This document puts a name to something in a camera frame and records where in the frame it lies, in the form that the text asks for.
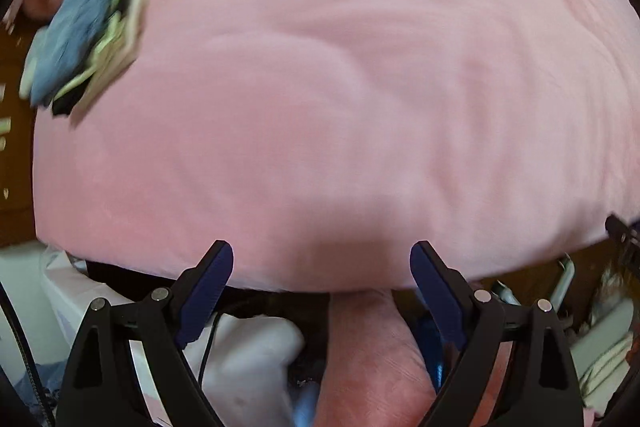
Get light green folded garment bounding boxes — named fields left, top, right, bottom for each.
left=50, top=0, right=163, bottom=118

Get black cable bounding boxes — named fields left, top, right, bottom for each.
left=197, top=312, right=223, bottom=388

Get wooden headboard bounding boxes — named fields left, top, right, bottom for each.
left=0, top=7, right=40, bottom=249

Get white printed bag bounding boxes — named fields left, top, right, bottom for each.
left=0, top=242, right=151, bottom=408

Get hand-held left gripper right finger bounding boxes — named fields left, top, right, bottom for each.
left=410, top=241, right=586, bottom=427

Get blue denim jacket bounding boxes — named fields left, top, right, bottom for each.
left=22, top=0, right=132, bottom=108

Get white plastic bag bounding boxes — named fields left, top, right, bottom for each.
left=185, top=314, right=307, bottom=427

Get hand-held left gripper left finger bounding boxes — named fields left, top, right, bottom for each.
left=55, top=239, right=235, bottom=427

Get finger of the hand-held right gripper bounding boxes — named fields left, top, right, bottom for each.
left=605, top=213, right=640, bottom=267

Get person's pink trousers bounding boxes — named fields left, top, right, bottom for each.
left=315, top=289, right=437, bottom=427

